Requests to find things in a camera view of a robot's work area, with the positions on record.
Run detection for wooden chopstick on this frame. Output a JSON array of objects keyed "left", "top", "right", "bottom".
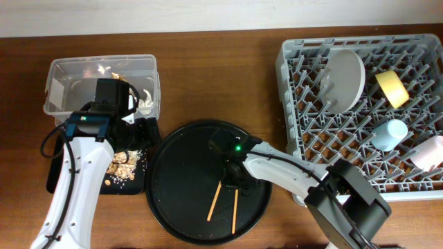
[
  {"left": 231, "top": 189, "right": 239, "bottom": 234},
  {"left": 206, "top": 181, "right": 222, "bottom": 221}
]

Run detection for white tissue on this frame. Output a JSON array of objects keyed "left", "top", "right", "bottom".
[{"left": 138, "top": 89, "right": 154, "bottom": 115}]

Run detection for food scraps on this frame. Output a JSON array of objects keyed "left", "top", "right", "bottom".
[{"left": 105, "top": 150, "right": 142, "bottom": 186}]

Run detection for grey round plate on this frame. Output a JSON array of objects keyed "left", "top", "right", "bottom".
[{"left": 319, "top": 50, "right": 365, "bottom": 114}]

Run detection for blue cup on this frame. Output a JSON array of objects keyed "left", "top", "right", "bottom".
[{"left": 371, "top": 119, "right": 408, "bottom": 151}]

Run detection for yellow bowl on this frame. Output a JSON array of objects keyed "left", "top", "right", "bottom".
[{"left": 375, "top": 71, "right": 409, "bottom": 109}]

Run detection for pink cup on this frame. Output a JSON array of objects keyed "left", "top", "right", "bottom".
[{"left": 410, "top": 136, "right": 442, "bottom": 171}]

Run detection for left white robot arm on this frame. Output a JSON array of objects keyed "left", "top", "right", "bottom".
[{"left": 31, "top": 111, "right": 160, "bottom": 248}]

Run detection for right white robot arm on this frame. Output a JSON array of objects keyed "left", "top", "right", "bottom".
[{"left": 211, "top": 136, "right": 392, "bottom": 248}]

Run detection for clear plastic waste bin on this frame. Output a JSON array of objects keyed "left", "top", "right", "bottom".
[{"left": 44, "top": 54, "right": 161, "bottom": 125}]

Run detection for grey dishwasher rack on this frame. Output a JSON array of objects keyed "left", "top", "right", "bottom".
[{"left": 275, "top": 34, "right": 442, "bottom": 201}]

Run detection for round black serving tray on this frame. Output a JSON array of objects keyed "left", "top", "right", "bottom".
[{"left": 145, "top": 120, "right": 273, "bottom": 246}]

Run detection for black rectangular tray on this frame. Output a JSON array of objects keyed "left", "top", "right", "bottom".
[{"left": 46, "top": 135, "right": 149, "bottom": 195}]

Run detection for gold snack wrapper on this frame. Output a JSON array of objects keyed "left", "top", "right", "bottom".
[{"left": 111, "top": 73, "right": 127, "bottom": 82}]

